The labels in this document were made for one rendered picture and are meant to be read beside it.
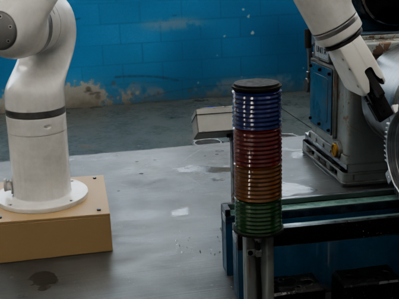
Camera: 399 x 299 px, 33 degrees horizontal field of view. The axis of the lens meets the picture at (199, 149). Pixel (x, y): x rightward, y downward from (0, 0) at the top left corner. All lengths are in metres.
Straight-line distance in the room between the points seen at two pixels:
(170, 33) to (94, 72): 0.84
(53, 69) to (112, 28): 5.25
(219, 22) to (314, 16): 5.62
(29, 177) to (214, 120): 0.39
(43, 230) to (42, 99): 0.26
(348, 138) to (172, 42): 5.12
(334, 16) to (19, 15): 0.56
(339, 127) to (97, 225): 0.69
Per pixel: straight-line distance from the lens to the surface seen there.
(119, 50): 6.65
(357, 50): 1.18
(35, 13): 1.27
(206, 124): 1.31
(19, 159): 1.39
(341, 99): 1.69
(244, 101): 0.78
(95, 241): 1.37
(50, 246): 1.37
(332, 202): 1.27
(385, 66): 1.54
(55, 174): 1.39
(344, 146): 1.69
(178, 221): 1.50
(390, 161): 1.31
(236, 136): 0.80
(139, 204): 1.62
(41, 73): 1.37
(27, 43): 1.28
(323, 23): 1.16
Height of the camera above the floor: 1.36
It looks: 16 degrees down
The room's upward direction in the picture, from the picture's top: 2 degrees counter-clockwise
